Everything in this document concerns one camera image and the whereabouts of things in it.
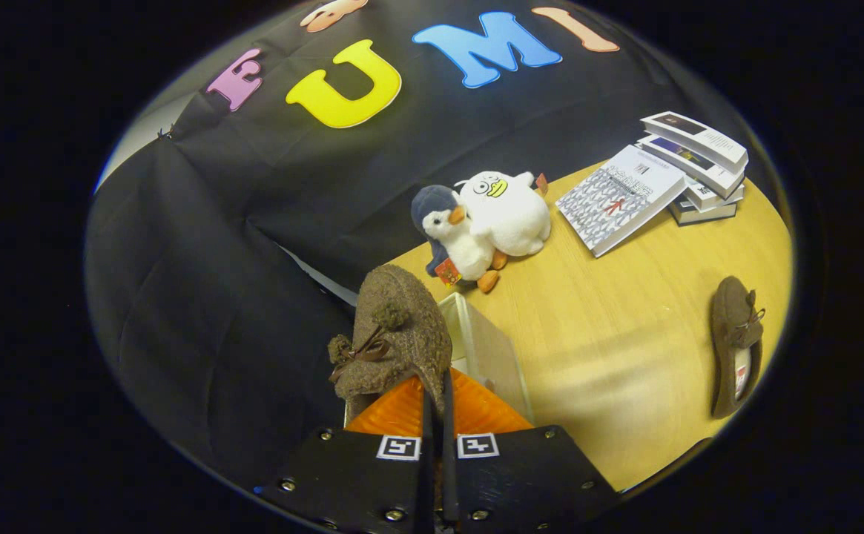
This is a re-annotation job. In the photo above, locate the beige fabric storage box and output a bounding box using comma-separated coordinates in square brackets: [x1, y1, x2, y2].
[438, 292, 535, 425]

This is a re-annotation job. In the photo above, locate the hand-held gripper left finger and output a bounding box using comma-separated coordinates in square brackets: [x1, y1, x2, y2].
[254, 375, 433, 532]

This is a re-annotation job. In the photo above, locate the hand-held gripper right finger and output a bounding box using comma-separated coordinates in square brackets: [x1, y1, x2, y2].
[442, 369, 621, 532]

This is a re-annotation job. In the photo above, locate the white duck plush toy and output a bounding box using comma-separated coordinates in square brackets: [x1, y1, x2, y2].
[454, 171, 553, 258]

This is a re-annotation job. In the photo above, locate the dark cover book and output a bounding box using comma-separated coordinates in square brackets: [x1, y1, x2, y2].
[669, 194, 739, 226]

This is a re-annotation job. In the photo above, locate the blue white penguin plush toy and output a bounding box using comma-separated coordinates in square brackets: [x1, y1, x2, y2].
[411, 185, 508, 294]

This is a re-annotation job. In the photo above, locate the white book with black letters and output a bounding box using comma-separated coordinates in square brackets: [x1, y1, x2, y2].
[680, 178, 745, 211]

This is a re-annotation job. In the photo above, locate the brown fuzzy shoe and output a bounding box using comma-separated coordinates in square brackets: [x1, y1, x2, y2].
[328, 264, 453, 421]
[710, 276, 766, 420]

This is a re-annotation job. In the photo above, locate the black backdrop cloth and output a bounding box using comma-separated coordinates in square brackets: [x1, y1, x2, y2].
[83, 0, 781, 490]

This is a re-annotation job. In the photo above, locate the grey patterned cover book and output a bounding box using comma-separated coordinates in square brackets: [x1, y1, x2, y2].
[555, 144, 688, 259]

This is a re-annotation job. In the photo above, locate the white book with blue photo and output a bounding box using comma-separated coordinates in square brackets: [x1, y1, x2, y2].
[636, 135, 745, 199]

